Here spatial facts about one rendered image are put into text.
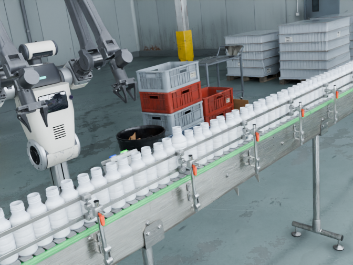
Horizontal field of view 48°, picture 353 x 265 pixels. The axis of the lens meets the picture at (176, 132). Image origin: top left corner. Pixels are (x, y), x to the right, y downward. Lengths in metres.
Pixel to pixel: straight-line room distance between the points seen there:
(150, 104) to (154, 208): 2.74
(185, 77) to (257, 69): 4.76
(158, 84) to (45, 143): 2.30
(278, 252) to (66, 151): 1.65
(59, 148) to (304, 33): 6.68
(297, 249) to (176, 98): 1.97
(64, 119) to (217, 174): 0.76
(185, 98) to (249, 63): 4.85
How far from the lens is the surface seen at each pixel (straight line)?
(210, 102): 4.75
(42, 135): 1.93
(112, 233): 1.45
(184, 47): 11.77
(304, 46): 8.20
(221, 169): 1.83
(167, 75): 4.00
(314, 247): 3.02
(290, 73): 8.40
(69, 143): 2.00
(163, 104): 4.10
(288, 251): 2.97
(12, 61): 1.62
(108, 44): 1.86
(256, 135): 1.91
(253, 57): 8.91
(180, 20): 11.83
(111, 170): 1.42
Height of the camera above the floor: 1.65
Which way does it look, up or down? 17 degrees down
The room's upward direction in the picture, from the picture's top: 7 degrees counter-clockwise
